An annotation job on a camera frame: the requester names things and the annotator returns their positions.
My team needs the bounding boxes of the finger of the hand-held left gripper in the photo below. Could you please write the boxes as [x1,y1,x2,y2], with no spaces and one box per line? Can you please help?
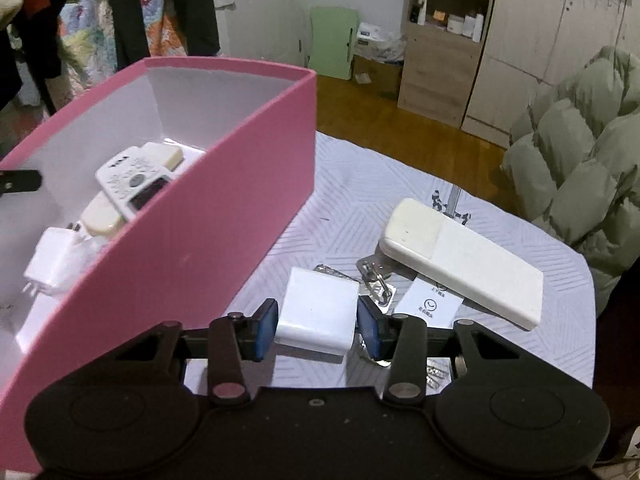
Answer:
[0,169,43,197]

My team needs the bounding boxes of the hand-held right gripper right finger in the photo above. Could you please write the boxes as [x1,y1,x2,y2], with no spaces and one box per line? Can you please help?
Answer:
[356,296,521,405]

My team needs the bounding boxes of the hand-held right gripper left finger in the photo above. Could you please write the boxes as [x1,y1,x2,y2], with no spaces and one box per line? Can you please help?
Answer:
[115,298,280,407]

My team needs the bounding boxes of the white square charger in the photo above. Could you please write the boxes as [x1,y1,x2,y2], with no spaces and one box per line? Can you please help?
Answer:
[274,267,361,359]

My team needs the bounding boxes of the white charger with prongs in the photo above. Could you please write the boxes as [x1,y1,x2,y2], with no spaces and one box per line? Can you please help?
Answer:
[22,227,85,295]

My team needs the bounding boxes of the white remote with buttons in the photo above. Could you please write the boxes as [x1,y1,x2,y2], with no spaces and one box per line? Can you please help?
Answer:
[94,146,172,222]

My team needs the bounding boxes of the pink cardboard box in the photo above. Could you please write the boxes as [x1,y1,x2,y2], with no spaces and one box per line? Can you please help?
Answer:
[0,56,318,473]

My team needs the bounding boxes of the long two-tone white power bank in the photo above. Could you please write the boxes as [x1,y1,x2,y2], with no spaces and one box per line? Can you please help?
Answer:
[378,198,545,331]

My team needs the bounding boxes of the white paper card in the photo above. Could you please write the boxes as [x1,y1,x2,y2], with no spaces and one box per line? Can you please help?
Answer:
[394,279,464,329]

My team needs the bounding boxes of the grey patterned table cloth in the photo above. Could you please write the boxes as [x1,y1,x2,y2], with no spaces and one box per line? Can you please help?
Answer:
[182,131,598,395]

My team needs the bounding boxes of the colourful patchwork quilt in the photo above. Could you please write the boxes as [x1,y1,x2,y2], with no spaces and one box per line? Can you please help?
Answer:
[56,0,189,75]

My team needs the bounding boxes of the dark hanging clothes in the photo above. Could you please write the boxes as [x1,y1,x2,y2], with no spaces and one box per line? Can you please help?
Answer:
[0,0,221,117]

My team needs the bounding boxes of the brown cardboard box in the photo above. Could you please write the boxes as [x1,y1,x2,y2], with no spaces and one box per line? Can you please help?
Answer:
[352,54,404,102]

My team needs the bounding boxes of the wooden shelf unit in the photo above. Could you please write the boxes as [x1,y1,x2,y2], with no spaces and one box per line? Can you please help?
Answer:
[398,0,502,129]

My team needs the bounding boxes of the green puffer jacket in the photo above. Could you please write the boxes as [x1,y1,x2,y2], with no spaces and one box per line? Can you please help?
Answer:
[501,45,640,315]

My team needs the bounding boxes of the green folding table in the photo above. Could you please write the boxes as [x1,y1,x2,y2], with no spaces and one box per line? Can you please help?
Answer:
[306,6,359,81]

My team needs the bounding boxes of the white plastic bag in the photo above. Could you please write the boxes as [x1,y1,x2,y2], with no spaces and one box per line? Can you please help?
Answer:
[355,22,407,64]

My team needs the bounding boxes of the light wooden wardrobe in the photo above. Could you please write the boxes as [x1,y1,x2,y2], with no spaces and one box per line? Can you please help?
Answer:
[461,0,640,150]

